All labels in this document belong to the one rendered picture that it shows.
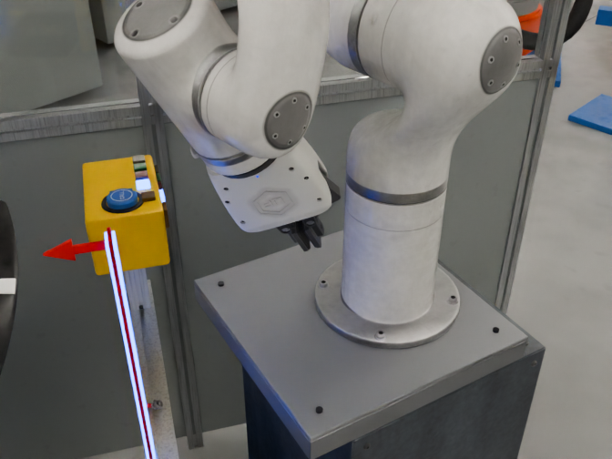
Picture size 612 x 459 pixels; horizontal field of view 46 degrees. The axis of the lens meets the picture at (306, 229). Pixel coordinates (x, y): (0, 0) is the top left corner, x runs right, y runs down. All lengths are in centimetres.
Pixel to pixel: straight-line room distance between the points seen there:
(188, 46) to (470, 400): 58
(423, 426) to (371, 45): 46
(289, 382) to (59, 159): 78
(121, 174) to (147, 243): 12
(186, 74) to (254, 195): 17
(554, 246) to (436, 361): 199
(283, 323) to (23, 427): 111
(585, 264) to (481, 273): 92
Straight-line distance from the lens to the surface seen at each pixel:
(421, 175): 80
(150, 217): 97
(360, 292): 90
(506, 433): 108
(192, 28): 56
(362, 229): 85
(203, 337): 178
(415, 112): 73
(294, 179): 69
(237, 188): 69
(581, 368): 238
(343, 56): 79
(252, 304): 96
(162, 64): 56
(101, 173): 106
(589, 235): 296
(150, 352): 107
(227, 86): 54
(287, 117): 54
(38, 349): 175
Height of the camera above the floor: 159
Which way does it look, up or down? 35 degrees down
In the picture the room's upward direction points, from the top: straight up
